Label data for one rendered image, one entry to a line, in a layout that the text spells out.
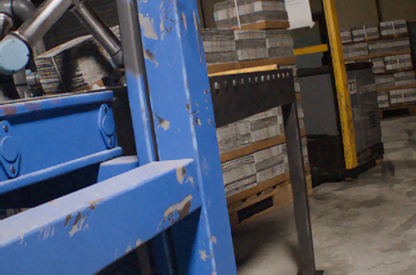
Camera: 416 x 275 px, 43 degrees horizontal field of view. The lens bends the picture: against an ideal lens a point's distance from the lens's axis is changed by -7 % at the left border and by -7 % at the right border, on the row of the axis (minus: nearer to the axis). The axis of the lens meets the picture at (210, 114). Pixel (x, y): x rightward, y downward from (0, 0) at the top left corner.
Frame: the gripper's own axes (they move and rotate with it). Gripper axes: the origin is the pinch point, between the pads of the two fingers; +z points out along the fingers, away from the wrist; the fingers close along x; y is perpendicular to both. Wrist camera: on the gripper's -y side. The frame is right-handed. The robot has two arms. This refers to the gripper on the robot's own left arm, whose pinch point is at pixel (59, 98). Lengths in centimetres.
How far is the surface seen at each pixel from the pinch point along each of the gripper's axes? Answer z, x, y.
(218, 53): 40, 76, -14
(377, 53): -71, 517, -169
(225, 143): 41, 57, -56
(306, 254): 120, -8, -72
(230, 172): 41, 52, -71
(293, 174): 118, 1, -42
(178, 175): 188, -109, 25
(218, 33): 40, 82, -5
